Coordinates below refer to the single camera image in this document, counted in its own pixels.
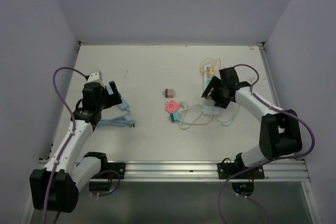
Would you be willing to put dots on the teal plug adapter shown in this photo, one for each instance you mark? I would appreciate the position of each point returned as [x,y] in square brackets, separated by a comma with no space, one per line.
[173,117]

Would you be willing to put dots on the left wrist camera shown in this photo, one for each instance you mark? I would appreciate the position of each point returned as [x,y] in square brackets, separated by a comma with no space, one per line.
[95,76]

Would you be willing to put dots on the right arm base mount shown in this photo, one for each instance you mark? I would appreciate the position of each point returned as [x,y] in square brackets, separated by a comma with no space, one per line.
[236,170]

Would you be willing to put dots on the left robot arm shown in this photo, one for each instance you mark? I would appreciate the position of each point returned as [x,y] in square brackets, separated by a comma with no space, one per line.
[57,185]

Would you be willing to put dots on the yellow plug adapter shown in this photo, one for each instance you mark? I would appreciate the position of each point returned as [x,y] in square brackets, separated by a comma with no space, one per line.
[212,70]

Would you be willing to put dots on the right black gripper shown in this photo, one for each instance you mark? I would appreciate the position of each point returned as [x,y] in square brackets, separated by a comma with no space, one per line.
[216,83]

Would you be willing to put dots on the aluminium rail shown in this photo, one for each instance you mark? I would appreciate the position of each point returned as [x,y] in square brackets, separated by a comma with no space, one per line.
[207,171]

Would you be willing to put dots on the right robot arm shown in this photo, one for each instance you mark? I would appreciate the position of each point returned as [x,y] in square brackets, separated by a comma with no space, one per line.
[279,129]

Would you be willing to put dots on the white power strip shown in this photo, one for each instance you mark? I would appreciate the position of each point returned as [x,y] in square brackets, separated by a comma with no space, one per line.
[208,112]

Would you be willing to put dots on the brown pink plug adapter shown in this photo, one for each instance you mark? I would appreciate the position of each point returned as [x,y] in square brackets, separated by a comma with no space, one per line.
[168,93]

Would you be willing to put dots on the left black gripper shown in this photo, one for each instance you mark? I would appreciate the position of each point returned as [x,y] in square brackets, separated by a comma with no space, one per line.
[113,99]

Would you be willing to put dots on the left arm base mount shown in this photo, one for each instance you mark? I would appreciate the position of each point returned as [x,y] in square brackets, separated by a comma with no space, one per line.
[107,181]

